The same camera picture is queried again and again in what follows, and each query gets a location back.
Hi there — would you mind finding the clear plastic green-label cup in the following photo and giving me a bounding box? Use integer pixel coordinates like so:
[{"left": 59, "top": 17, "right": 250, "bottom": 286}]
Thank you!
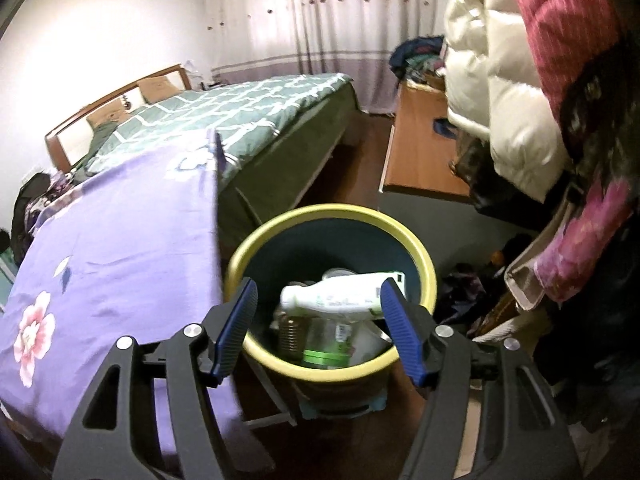
[{"left": 302, "top": 318, "right": 352, "bottom": 370}]

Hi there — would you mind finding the white green drink bottle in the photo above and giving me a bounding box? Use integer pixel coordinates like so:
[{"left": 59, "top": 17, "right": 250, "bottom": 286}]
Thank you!
[{"left": 280, "top": 271, "right": 406, "bottom": 321}]

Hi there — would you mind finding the white instant noodle bowl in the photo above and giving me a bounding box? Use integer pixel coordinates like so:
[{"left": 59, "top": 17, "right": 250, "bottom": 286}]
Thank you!
[{"left": 349, "top": 321, "right": 393, "bottom": 366}]

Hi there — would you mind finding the yellow-rim trash bin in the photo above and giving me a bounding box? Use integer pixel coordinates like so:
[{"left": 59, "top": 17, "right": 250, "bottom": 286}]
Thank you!
[{"left": 224, "top": 204, "right": 437, "bottom": 419}]

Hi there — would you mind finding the purple floral blanket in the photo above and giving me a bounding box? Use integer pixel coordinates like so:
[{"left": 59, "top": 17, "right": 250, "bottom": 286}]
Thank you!
[{"left": 1, "top": 130, "right": 222, "bottom": 444}]

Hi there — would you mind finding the dark clothes pile on nightstand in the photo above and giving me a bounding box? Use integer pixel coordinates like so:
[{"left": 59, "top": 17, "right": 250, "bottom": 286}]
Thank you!
[{"left": 10, "top": 171, "right": 73, "bottom": 266}]

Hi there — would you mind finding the wooden dresser desk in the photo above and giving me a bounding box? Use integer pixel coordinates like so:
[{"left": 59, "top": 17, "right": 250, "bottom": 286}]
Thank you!
[{"left": 380, "top": 84, "right": 470, "bottom": 204}]

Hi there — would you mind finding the wooden bed headboard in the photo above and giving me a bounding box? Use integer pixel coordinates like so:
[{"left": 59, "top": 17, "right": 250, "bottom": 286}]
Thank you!
[{"left": 44, "top": 64, "right": 192, "bottom": 172}]

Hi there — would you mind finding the left brown pillow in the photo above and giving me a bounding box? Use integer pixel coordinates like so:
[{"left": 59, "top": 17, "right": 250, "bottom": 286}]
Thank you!
[{"left": 86, "top": 98, "right": 131, "bottom": 130}]

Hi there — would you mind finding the brown pillow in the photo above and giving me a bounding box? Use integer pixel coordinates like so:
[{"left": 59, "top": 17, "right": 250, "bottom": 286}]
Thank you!
[
  {"left": 137, "top": 76, "right": 182, "bottom": 104},
  {"left": 86, "top": 98, "right": 131, "bottom": 130}
]

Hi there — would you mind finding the white puffer jacket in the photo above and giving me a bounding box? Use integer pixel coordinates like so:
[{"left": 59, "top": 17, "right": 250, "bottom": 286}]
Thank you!
[{"left": 444, "top": 0, "right": 567, "bottom": 202}]

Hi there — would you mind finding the green plaid bed quilt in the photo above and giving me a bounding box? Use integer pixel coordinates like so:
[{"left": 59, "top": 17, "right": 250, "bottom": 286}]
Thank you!
[{"left": 81, "top": 71, "right": 354, "bottom": 191}]

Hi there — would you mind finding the right brown pillow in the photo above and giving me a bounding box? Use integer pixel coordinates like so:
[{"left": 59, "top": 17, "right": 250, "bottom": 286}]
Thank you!
[{"left": 137, "top": 76, "right": 182, "bottom": 104}]

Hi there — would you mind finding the clothes pile on desk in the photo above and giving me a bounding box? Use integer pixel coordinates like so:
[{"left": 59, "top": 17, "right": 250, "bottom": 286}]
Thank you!
[{"left": 388, "top": 36, "right": 446, "bottom": 84}]

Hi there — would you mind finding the red striped garment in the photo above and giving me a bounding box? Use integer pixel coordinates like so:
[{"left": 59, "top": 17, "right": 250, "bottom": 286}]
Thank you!
[{"left": 516, "top": 0, "right": 639, "bottom": 120}]

